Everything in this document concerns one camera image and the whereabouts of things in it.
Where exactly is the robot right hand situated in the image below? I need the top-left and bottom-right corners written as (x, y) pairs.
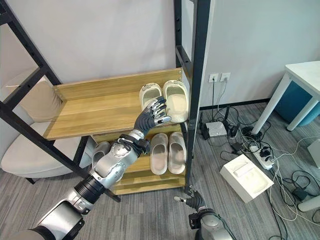
top-left (173, 184), bottom-right (208, 210)

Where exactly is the white cylindrical base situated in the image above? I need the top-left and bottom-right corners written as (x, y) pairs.
top-left (298, 194), bottom-right (320, 213)

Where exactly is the grey-beige slipper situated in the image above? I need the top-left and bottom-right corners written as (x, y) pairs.
top-left (167, 131), bottom-right (187, 174)
top-left (150, 133), bottom-right (169, 175)
top-left (91, 140), bottom-right (111, 169)

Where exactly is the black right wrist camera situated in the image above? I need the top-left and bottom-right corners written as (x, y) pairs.
top-left (188, 212), bottom-right (200, 229)

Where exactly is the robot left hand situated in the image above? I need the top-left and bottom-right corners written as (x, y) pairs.
top-left (133, 97), bottom-right (172, 137)

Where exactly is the white power strip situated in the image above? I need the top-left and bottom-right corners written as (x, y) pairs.
top-left (249, 145), bottom-right (276, 170)

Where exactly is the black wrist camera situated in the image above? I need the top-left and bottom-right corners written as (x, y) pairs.
top-left (135, 139), bottom-right (151, 155)
top-left (188, 212), bottom-right (200, 229)

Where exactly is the beige cushion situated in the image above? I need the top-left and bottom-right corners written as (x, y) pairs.
top-left (18, 75), bottom-right (63, 123)

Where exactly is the thin white floor cable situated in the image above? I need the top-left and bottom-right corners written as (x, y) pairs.
top-left (268, 139), bottom-right (320, 222)

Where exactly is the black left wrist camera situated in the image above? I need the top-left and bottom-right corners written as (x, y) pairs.
top-left (135, 139), bottom-right (151, 155)

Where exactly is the grey router with antennas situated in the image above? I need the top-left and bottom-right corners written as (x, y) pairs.
top-left (199, 106), bottom-right (241, 140)

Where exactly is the cream slipper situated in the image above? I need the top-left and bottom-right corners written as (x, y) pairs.
top-left (162, 79), bottom-right (189, 124)
top-left (138, 83), bottom-right (164, 114)

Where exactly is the white cable at socket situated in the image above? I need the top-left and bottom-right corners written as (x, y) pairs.
top-left (216, 77), bottom-right (228, 112)

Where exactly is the black cable at socket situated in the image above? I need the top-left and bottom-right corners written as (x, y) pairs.
top-left (211, 77), bottom-right (215, 123)

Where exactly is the black metal rack frame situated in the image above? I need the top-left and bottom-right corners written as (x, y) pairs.
top-left (0, 0), bottom-right (212, 203)

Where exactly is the short wooden rack shelf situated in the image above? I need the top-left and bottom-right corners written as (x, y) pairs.
top-left (91, 124), bottom-right (188, 196)

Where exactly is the white moulded packaging box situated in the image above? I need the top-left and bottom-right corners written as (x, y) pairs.
top-left (219, 153), bottom-right (275, 204)

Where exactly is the white upholstered chair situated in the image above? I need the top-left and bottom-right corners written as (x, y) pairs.
top-left (0, 74), bottom-right (96, 185)

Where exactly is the long wooden rack shelf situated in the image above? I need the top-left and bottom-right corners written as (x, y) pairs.
top-left (43, 67), bottom-right (189, 141)

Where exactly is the white table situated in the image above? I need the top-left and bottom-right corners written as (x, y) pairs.
top-left (251, 60), bottom-right (320, 135)

